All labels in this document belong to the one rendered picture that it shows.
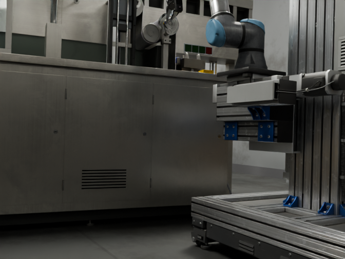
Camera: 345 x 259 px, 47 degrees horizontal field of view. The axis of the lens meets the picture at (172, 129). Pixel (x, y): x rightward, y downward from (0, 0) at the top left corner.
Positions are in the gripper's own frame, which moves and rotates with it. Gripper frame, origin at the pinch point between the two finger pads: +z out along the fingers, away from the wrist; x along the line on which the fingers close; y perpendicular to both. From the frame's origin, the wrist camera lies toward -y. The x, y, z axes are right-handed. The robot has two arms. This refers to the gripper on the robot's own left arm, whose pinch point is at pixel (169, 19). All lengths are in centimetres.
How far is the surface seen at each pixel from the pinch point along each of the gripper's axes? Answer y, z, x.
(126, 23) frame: -12.0, -0.8, 31.3
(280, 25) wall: 163, 87, -225
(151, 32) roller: -3.9, 8.5, 10.6
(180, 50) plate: 15.5, 34.7, -25.5
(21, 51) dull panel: 6, 43, 88
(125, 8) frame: -3.3, -5.3, 31.6
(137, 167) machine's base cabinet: -86, 43, 26
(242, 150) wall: 79, 242, -217
